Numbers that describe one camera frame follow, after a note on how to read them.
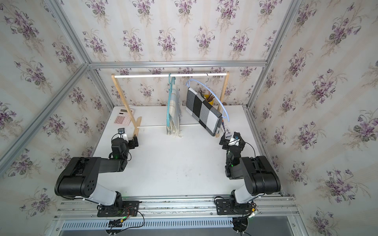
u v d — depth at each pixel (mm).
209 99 1117
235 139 745
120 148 713
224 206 732
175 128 905
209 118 861
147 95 1181
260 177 442
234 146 759
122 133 791
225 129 1043
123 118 1108
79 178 448
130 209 728
